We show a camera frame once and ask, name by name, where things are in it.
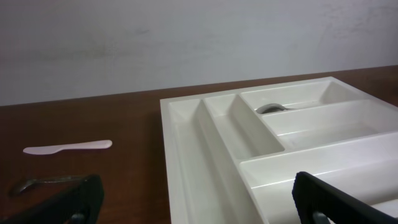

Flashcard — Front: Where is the pink plastic knife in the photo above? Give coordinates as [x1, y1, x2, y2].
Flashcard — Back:
[22, 140, 113, 155]

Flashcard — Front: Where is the white plastic cutlery tray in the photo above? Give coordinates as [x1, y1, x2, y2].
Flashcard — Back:
[160, 77, 397, 223]

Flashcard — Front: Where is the small metal teaspoon upper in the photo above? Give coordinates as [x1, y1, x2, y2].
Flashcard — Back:
[9, 175, 84, 197]

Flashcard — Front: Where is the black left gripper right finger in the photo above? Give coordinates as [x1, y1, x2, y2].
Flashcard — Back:
[292, 172, 397, 224]

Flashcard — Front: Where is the metal spoon in tray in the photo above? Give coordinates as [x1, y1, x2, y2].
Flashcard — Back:
[256, 103, 291, 114]

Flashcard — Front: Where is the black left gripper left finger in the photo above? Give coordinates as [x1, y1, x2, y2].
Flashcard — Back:
[1, 174, 104, 224]

